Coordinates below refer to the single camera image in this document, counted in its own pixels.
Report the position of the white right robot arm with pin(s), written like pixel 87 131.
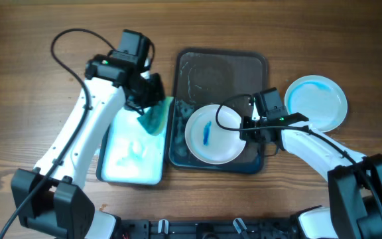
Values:
pixel 354 179

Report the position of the white plate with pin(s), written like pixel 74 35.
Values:
pixel 210 143
pixel 318 98

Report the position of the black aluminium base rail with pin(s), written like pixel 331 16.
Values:
pixel 267 228

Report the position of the dark brown serving tray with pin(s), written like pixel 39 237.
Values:
pixel 210 76

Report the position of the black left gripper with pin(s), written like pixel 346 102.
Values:
pixel 158 92

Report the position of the green scrubbing sponge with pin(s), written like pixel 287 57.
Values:
pixel 154 119

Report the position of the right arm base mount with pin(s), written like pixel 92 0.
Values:
pixel 314 223

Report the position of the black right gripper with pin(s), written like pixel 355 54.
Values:
pixel 245 133

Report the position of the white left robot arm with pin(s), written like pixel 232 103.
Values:
pixel 50 197

